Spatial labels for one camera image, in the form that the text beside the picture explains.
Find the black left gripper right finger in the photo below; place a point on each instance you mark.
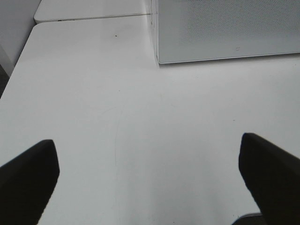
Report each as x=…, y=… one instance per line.
x=272, y=175

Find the white microwave oven body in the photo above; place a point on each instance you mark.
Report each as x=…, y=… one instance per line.
x=154, y=26

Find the white microwave door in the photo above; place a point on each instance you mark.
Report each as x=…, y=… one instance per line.
x=195, y=30

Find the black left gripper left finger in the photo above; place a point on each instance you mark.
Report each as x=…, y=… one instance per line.
x=27, y=183

